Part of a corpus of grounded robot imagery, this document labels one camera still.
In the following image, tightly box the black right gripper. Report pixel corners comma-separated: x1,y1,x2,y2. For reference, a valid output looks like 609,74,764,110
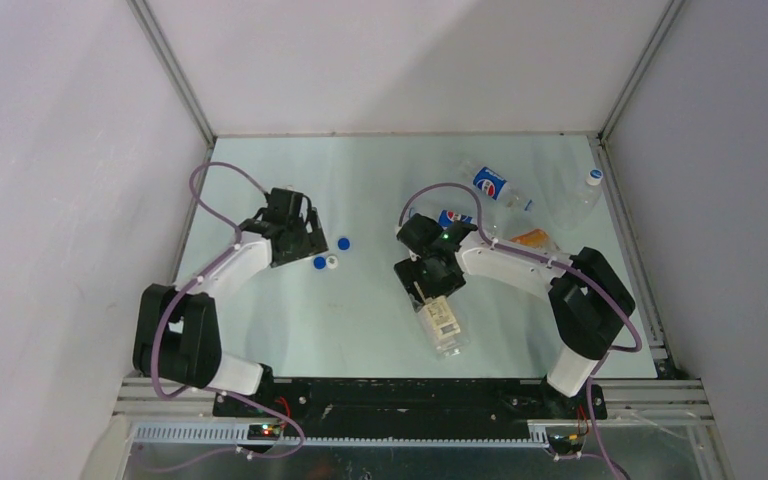
395,252,465,311

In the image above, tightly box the cream label clear bottle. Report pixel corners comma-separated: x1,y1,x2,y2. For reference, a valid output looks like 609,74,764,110
417,296,469,358

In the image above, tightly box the clear unlabelled plastic bottle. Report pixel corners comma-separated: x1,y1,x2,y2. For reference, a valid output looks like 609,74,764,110
554,170,603,230

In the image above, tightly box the white bottle cap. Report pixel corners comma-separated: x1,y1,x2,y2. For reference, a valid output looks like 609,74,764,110
585,169,604,187
325,255,339,270

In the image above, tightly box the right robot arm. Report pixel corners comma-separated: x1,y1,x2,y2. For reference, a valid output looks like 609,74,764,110
394,214,636,418

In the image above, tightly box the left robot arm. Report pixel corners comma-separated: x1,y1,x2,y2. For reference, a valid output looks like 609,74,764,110
132,188,328,417

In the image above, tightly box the Pepsi bottle blue label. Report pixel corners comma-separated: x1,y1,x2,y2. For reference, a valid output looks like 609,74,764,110
455,158,533,212

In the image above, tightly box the orange label plastic bottle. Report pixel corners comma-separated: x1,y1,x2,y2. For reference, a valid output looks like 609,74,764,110
510,228,560,253

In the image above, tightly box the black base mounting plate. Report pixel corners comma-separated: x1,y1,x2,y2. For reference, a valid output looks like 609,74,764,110
214,377,607,441

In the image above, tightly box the right controller board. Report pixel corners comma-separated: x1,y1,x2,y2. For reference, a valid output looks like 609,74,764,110
546,434,586,461

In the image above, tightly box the controller board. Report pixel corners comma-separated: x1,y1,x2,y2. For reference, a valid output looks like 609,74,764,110
546,434,586,461
246,424,283,442

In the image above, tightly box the left controller board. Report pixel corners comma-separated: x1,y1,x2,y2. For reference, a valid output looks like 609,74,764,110
246,424,283,442

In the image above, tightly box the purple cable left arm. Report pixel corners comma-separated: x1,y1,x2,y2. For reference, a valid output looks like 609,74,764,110
149,161,307,465

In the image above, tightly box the white slotted cable duct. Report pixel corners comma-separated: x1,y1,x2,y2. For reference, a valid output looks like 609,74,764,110
132,422,549,448

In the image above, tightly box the grey aluminium frame rail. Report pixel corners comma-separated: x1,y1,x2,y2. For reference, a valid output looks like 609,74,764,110
588,134,734,479

